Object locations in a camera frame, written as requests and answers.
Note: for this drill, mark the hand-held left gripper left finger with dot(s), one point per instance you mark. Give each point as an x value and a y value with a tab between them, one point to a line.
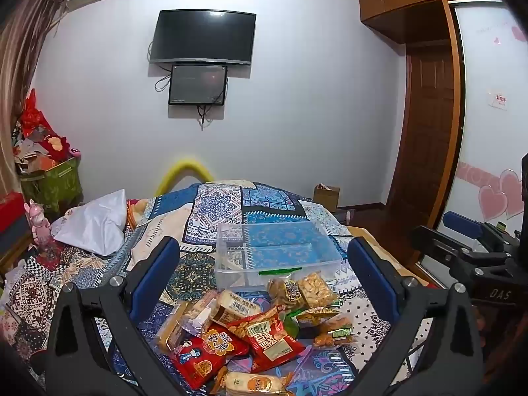
159	272

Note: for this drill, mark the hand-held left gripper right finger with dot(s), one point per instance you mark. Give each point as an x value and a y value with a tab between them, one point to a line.
371	280

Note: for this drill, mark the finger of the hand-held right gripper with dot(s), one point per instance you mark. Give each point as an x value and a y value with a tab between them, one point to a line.
460	222
437	241

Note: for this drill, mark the clear bag of pale crackers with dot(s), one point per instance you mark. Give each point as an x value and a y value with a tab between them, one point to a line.
317	288

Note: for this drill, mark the yellow cake packet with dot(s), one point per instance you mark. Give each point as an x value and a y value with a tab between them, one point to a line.
173	328

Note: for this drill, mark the yellow green snack packet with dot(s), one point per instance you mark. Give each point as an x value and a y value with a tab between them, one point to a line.
317	315

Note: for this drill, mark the fried snack packet green label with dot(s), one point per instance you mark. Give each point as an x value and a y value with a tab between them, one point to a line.
330	332

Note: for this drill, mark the clear bag of brown snacks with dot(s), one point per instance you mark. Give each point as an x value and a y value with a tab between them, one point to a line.
284	291

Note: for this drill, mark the clear plastic container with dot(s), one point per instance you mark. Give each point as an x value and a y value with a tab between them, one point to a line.
280	251

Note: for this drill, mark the red cartoon snack packet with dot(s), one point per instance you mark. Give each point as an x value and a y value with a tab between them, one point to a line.
202	359

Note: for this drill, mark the red chip packet green label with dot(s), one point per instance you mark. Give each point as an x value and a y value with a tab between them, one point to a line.
268	338

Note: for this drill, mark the white cracker packet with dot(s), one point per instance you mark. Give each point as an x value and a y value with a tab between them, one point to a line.
198	315

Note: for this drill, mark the cream bread packet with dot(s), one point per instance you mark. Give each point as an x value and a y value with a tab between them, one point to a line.
233	305

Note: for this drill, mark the patterned printed blanket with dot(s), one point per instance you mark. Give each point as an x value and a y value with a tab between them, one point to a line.
214	206

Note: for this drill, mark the white wardrobe door with hearts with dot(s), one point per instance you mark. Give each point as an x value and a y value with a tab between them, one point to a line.
486	140

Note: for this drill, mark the green jelly cup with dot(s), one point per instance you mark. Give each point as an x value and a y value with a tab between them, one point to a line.
291	326

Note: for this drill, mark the small cardboard box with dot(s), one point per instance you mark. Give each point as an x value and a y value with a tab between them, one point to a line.
326	196

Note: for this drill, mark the brown wooden door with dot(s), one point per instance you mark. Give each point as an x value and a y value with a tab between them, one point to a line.
429	132

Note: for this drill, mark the yellow foam tube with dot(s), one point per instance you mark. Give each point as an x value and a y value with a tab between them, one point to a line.
181	165

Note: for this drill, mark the white wardrobe sticker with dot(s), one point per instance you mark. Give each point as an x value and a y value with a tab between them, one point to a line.
499	100

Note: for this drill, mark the pink plush toy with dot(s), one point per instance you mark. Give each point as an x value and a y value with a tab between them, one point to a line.
39	222

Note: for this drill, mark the green box with clutter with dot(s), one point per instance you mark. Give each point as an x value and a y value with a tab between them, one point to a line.
53	185

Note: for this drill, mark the long biscuit packet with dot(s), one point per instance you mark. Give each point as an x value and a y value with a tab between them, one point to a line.
251	383

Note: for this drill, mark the red box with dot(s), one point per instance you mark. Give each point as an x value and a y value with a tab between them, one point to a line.
12	214

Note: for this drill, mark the wooden overhead cabinet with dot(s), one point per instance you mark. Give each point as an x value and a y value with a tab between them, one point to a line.
412	0

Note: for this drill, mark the striped brown curtain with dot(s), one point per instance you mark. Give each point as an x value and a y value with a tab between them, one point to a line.
20	62

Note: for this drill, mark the small black wall monitor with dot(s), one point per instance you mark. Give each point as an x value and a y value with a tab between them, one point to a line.
197	84

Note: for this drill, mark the black wall television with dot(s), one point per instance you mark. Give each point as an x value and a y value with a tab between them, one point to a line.
202	37

